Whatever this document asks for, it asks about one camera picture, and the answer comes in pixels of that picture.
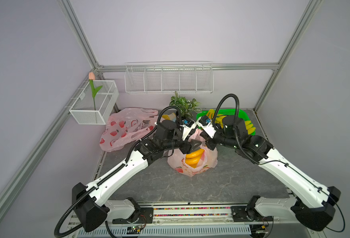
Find orange banana bunch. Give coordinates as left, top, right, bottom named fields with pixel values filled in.
left=185, top=149, right=205, bottom=168

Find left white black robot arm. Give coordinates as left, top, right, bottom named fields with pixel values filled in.
left=54, top=114, right=211, bottom=238

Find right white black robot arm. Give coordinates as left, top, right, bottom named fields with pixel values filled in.
left=196, top=94, right=341, bottom=232

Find pale yellow banana bunch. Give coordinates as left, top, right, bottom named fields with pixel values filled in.
left=206, top=108, right=227, bottom=126

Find pink strawberry plastic bag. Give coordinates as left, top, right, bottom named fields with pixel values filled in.
left=100, top=108, right=158, bottom=152

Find green plastic basket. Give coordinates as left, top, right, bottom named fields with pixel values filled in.
left=196, top=108, right=256, bottom=136

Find potted plant black vase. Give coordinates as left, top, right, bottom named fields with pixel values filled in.
left=169, top=91, right=202, bottom=118

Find pink artificial tulip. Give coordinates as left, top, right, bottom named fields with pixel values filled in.
left=88, top=72, right=103, bottom=110

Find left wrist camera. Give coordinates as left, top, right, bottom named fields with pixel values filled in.
left=182, top=118, right=197, bottom=141

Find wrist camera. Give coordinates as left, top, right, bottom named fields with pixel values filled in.
left=196, top=115, right=217, bottom=138
left=182, top=118, right=197, bottom=141

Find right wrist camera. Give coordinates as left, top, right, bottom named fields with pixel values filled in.
left=196, top=115, right=217, bottom=138

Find white wire wall shelf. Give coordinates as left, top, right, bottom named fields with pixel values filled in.
left=124, top=61, right=214, bottom=94

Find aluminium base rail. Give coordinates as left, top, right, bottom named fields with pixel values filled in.
left=69, top=202, right=326, bottom=238

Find white wire side basket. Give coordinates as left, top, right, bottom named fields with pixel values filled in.
left=68, top=80, right=119, bottom=125

